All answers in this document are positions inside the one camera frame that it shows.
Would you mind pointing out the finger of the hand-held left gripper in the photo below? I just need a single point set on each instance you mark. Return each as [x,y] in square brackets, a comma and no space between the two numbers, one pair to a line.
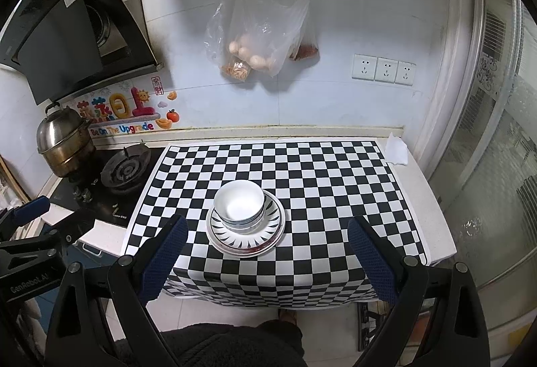
[31,209]
[54,241]

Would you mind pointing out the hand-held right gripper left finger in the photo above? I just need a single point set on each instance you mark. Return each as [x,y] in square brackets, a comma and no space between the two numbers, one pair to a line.
[168,253]

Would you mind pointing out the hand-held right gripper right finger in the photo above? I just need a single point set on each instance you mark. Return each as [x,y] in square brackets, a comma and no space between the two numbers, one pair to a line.
[371,258]

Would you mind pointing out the white bowl with blue rim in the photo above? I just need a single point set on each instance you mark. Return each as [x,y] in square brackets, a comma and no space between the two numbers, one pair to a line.
[245,229]
[239,203]

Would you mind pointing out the blue cabinet front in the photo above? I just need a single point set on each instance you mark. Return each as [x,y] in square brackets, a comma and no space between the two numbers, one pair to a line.
[77,256]

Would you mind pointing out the stainless steel steamer pot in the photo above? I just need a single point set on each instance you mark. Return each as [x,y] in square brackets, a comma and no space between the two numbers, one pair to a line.
[63,140]

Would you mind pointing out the black and white checkered mat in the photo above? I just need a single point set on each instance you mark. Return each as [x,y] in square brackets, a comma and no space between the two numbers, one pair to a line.
[327,182]

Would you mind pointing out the black gas stove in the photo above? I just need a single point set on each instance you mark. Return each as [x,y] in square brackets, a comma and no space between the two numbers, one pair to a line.
[126,170]

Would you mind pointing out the person's dark fleece clothing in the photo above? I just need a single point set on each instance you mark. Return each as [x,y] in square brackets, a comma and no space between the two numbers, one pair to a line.
[230,346]

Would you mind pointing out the white crumpled paper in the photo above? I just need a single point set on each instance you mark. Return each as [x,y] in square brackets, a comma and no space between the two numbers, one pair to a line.
[396,149]

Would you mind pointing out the frosted glass sliding door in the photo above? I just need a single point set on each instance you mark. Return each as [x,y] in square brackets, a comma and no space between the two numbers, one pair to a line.
[495,140]

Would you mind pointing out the black range hood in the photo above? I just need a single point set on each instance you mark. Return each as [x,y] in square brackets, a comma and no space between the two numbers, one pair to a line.
[63,35]

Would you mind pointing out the plastic bag with orange contents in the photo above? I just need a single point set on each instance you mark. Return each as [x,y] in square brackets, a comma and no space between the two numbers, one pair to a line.
[237,69]

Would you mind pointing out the clear plastic bag of eggs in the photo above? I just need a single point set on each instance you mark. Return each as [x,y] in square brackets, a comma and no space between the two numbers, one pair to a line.
[251,52]

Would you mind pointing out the plastic bag with red contents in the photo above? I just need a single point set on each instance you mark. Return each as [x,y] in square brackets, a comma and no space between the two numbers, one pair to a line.
[304,50]

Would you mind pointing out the colourful wall sticker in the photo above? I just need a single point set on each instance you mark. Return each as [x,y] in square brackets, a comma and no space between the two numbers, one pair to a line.
[121,105]

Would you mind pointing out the white wall outlet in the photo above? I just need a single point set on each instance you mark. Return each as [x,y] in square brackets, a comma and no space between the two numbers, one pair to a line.
[386,70]
[364,67]
[406,72]

